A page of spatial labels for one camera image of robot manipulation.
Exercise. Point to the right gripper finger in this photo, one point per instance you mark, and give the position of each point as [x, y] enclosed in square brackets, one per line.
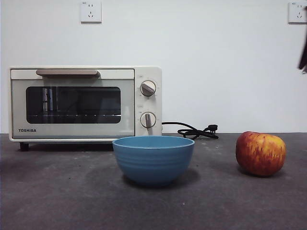
[303, 64]

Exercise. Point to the red yellow apple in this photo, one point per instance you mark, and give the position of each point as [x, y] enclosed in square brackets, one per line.
[261, 153]

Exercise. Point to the blue ribbed bowl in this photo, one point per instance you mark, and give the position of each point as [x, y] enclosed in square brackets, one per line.
[153, 163]

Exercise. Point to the cream Toshiba toaster oven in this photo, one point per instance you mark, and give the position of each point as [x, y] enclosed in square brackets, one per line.
[147, 72]

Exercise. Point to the oven temperature knob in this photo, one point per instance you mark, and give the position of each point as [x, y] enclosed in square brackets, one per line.
[148, 88]

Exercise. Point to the oven timer knob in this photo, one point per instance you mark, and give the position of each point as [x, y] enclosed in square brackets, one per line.
[148, 119]

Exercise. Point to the white wall socket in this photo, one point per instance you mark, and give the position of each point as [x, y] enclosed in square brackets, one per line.
[91, 12]
[297, 13]

